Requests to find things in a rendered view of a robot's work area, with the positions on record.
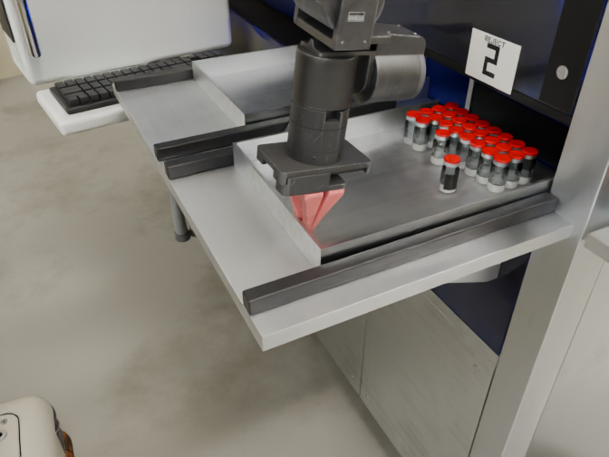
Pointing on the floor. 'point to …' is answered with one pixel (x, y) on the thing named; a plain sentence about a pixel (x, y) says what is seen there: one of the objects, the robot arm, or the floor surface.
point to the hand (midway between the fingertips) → (304, 228)
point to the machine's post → (554, 275)
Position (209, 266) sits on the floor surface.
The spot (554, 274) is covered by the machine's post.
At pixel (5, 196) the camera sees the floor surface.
